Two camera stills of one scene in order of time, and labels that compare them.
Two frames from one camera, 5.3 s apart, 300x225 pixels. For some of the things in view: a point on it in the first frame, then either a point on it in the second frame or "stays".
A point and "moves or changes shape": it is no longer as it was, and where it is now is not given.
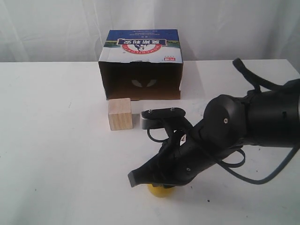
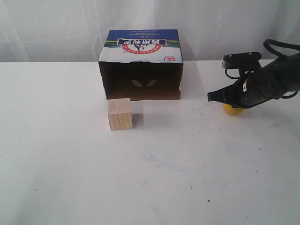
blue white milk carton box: x=141 y=64 stays
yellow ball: x=161 y=191 moves or changes shape
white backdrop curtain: x=45 y=31 stays
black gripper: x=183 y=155 to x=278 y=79
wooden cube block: x=119 y=112 stays
